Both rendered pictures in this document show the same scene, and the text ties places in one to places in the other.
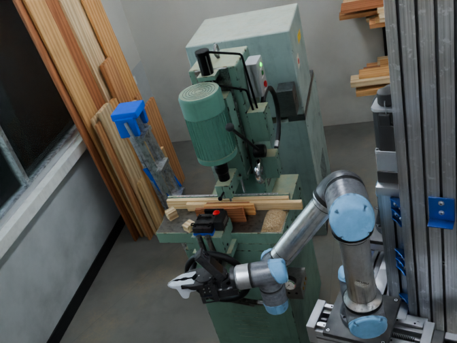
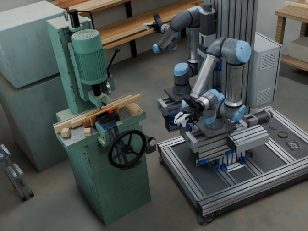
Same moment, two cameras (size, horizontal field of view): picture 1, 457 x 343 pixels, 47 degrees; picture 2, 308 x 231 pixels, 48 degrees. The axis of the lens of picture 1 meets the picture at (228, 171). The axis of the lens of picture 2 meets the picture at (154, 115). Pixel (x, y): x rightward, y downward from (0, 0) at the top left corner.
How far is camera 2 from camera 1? 1.59 m
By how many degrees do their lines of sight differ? 46
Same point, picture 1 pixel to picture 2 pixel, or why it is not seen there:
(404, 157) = (227, 31)
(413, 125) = (232, 13)
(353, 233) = (246, 57)
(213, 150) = (101, 70)
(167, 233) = (75, 142)
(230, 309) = (112, 183)
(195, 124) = (91, 55)
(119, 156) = not seen: outside the picture
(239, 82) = not seen: hidden behind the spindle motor
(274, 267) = (214, 92)
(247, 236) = (126, 122)
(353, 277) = (238, 86)
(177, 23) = not seen: outside the picture
